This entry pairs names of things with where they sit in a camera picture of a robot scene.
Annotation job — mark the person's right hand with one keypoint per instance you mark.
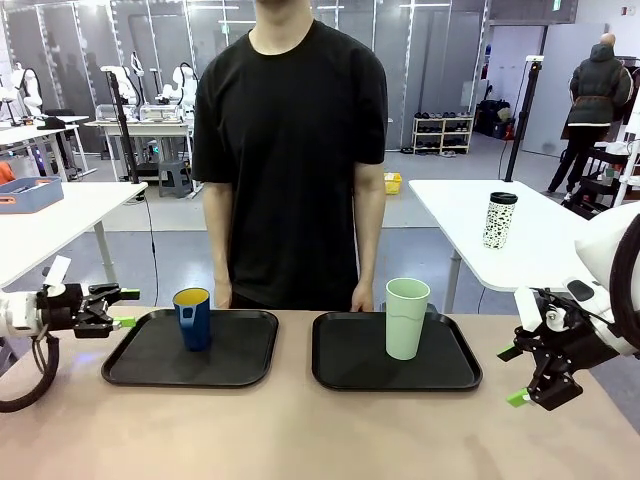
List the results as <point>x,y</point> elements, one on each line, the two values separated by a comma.
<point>223,295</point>

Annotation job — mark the white workbench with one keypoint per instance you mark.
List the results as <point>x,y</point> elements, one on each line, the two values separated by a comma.
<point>150,126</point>

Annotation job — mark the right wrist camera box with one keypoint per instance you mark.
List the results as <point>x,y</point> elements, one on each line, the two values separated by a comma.
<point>525,307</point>

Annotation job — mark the person's left forearm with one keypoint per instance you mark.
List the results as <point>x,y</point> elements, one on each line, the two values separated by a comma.
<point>369,250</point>

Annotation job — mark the pale green tall cup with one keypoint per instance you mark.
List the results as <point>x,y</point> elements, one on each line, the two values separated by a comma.
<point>405,325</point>

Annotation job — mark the black bag pile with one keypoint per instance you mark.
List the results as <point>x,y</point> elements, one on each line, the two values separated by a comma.
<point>492,120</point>

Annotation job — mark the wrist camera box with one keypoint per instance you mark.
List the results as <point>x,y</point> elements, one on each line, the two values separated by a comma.
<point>525,307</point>
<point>57,272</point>

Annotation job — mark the small white desk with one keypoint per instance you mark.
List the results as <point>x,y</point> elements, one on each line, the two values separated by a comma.
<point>30,132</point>

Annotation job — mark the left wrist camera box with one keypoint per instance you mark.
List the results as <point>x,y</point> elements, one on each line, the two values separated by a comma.
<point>57,272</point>

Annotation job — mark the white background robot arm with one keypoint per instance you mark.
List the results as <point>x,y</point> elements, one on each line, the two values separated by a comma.
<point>182,85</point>
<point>131,82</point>
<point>27,90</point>

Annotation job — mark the black stand white top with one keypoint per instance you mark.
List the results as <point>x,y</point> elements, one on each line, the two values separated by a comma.
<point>521,125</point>

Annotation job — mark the black cap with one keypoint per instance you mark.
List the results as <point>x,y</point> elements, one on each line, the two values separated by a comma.
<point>51,122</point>

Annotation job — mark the blue storage bin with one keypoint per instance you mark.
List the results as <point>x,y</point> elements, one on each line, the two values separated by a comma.
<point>35,197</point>

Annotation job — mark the person in black puffer jacket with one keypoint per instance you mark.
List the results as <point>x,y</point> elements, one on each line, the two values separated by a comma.
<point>595,90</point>

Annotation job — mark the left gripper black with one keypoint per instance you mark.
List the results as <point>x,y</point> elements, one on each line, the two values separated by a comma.
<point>57,310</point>

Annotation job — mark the clear plastic box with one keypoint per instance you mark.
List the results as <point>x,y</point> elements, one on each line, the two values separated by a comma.
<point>160,112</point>
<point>115,112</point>

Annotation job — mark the grey step stool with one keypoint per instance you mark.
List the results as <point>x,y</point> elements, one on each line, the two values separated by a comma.
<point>175,180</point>

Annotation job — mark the wooden shoe rack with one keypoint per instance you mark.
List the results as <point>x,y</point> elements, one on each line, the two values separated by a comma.
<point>442,135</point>

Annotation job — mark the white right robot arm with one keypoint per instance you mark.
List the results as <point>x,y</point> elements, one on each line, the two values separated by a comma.
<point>605,240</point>

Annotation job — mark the black plastic tray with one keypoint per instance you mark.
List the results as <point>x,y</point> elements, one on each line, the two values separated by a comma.
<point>350,360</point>
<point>240,350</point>

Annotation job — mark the person in black t-shirt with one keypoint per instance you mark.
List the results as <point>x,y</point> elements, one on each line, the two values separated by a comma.
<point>290,150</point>

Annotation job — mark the black camera stand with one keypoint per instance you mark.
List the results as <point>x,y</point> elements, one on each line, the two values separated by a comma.
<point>123,125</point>

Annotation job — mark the blue cup yellow inside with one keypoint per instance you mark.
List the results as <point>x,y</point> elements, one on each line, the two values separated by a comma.
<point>195,325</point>

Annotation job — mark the black utility trolley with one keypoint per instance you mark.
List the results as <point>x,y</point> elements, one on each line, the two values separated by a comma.
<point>600,175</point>

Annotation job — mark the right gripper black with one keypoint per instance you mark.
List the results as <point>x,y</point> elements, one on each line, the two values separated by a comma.
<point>555,360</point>

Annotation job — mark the orange object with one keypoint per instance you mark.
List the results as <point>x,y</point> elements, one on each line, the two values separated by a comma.
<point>5,172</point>

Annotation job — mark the person's left hand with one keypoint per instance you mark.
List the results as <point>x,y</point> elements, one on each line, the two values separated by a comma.
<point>363,299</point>

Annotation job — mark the white tumbler black spots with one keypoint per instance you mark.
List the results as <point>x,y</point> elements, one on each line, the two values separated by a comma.
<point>500,225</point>

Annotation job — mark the yellow plastic crate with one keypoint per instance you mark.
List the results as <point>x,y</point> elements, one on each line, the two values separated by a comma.
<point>392,184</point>

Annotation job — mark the person's right forearm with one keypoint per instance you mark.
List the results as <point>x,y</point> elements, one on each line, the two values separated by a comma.
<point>221,250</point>

